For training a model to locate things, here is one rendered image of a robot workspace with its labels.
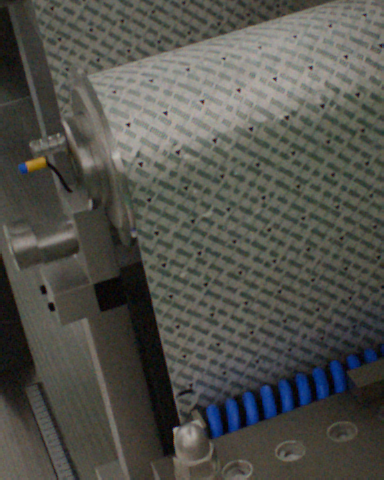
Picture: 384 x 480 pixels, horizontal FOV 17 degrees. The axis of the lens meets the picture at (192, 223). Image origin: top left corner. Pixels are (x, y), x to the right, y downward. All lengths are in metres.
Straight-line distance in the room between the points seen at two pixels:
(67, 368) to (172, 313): 0.39
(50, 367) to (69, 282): 0.33
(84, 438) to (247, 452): 0.30
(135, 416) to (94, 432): 0.14
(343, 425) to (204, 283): 0.16
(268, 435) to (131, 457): 0.19
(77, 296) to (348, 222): 0.23
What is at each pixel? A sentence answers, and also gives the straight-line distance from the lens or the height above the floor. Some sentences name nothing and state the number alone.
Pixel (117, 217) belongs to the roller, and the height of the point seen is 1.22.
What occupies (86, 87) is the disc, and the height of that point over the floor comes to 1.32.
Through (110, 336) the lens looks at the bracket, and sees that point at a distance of 1.10.
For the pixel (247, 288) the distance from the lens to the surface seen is 1.02.
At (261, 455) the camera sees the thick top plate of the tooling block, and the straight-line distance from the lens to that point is 1.02.
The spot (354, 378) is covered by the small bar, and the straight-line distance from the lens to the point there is 1.05.
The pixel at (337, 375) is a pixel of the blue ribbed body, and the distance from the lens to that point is 1.06.
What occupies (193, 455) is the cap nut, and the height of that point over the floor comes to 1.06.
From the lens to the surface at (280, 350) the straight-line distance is 1.06.
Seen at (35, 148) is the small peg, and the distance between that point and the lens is 0.98.
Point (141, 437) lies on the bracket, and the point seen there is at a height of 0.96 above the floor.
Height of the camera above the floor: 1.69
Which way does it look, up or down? 30 degrees down
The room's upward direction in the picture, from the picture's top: 12 degrees counter-clockwise
